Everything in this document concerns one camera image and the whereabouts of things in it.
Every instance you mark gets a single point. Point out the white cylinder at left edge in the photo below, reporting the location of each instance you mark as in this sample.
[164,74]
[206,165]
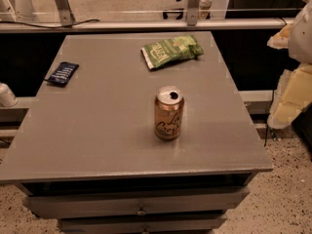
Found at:
[7,97]

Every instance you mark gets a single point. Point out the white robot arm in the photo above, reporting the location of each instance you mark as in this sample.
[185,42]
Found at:
[300,43]

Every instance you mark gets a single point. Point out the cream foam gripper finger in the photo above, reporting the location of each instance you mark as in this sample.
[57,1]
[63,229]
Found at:
[292,96]
[281,39]

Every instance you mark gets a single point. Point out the green jalapeno chip bag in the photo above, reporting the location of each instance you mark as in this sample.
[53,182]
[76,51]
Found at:
[162,52]

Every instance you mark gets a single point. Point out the grey lower drawer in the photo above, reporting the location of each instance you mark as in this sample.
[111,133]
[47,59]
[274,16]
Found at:
[142,224]

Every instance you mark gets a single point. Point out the metal frame rail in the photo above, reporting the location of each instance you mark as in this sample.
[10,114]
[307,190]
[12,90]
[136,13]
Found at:
[94,25]

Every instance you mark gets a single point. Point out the grey metal bracket post left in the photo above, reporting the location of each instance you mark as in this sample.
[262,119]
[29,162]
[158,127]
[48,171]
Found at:
[65,14]

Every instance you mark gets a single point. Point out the blue rxbar blueberry bar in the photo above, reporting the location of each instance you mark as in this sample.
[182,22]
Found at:
[62,74]

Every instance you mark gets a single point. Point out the grey metal post centre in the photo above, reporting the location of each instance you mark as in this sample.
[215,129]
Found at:
[192,10]

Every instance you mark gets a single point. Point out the grey drawer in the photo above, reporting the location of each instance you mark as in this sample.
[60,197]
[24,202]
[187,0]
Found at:
[138,203]
[142,224]

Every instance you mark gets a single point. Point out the grey upper drawer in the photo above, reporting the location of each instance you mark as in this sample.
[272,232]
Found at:
[138,203]

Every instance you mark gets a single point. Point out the orange La Croix can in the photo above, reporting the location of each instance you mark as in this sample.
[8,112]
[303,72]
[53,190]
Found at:
[168,111]

